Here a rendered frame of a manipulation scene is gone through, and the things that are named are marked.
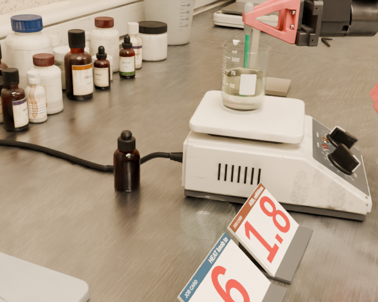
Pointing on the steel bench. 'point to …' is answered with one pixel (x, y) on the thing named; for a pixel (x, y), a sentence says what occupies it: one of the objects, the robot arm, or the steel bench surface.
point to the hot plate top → (206, 123)
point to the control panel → (357, 180)
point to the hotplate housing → (267, 174)
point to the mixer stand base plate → (30, 281)
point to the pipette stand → (274, 87)
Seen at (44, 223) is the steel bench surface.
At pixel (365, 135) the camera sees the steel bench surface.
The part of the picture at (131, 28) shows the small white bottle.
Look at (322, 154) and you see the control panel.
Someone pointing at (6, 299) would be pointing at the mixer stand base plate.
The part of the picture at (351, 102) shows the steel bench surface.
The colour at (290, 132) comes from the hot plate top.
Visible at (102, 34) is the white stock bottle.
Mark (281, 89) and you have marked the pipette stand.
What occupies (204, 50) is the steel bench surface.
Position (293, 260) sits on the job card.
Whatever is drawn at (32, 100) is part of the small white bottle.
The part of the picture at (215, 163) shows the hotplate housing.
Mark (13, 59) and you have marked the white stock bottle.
